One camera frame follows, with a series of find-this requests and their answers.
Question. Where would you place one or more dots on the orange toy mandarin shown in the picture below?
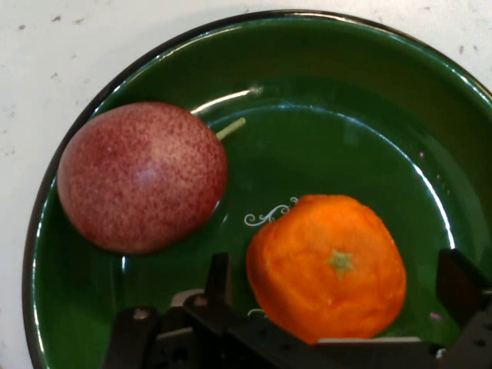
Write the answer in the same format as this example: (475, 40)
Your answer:
(326, 269)

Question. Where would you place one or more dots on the red speckled passion fruit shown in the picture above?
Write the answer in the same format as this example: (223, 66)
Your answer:
(142, 177)

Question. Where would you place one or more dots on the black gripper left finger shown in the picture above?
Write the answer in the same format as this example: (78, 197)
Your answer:
(153, 338)

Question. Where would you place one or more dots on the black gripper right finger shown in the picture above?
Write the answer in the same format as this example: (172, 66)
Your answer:
(469, 303)

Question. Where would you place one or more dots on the green plate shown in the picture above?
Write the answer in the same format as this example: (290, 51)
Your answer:
(326, 134)

